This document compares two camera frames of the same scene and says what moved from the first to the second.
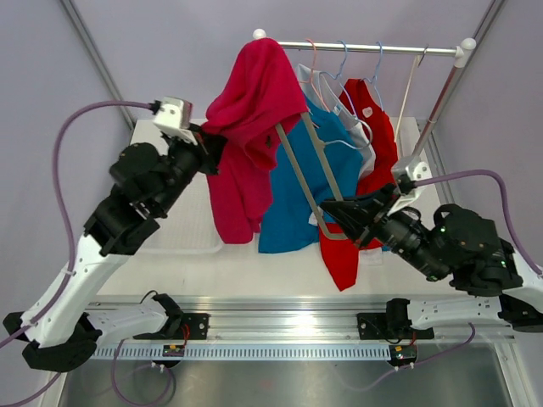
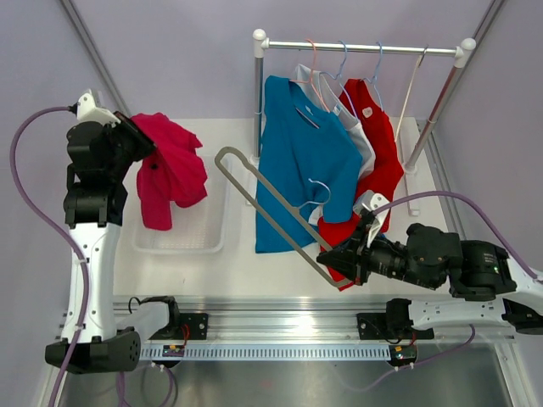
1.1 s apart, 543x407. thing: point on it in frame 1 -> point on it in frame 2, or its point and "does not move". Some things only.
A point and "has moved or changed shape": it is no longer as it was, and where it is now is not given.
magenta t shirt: (254, 103) has moved or changed shape
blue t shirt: (288, 221) does not move
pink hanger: (311, 80) does not move
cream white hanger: (419, 58) does not move
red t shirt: (342, 253) does not move
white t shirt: (324, 97) does not move
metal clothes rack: (460, 52) does not move
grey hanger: (327, 233) -> (300, 212)
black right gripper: (355, 214) -> (349, 260)
